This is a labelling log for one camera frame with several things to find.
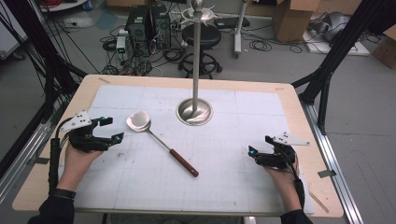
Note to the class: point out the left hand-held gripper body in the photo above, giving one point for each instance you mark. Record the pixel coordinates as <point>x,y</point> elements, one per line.
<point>84,140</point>

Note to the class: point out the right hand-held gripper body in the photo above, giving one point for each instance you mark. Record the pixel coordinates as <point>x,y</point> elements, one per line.
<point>277,155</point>

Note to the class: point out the metal utensil rack stand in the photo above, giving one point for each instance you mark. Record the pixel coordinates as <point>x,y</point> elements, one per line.
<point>196,68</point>

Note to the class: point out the person's right hand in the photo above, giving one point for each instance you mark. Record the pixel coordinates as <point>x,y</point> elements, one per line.
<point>281,180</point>

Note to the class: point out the person's left hand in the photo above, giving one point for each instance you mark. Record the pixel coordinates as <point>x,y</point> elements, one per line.
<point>76,166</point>

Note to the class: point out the white grid mat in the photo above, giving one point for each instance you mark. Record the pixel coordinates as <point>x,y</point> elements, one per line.
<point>218,174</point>

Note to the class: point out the grey tape piece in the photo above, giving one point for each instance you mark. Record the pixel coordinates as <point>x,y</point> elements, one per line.
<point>39,160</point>
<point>327,173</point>

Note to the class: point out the black wristband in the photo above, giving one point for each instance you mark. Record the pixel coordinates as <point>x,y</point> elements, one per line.
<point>63,193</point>

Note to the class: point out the thin wooden stick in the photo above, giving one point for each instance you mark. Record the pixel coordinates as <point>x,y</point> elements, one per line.
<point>318,201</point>

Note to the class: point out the small white power unit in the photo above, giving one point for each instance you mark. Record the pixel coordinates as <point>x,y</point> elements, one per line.
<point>121,42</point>

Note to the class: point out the black computer tower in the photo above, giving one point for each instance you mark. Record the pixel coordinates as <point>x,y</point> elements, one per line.
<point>137,28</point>
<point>161,26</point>

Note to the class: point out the white stand pole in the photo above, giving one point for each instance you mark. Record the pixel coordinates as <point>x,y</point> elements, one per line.
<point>239,28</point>

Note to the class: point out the tall cardboard box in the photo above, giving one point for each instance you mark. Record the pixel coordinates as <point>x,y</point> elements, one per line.
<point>292,21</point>

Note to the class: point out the white flat board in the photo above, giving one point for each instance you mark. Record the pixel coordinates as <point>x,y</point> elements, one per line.
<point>348,48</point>

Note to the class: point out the black round stool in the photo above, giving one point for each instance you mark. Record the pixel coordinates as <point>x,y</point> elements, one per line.
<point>202,36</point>

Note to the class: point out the flat black case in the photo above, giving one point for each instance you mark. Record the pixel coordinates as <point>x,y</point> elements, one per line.
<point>232,22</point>

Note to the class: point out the grey headset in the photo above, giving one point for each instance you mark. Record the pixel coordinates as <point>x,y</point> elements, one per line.
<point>334,25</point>

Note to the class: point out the small cardboard box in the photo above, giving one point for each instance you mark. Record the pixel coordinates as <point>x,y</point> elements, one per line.
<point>386,49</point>

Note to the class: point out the aluminium rail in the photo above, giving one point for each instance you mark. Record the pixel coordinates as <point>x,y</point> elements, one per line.
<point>21,155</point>
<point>333,158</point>

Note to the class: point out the black metal frame stand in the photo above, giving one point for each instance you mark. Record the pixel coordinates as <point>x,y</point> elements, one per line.
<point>53,62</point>
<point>336,53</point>

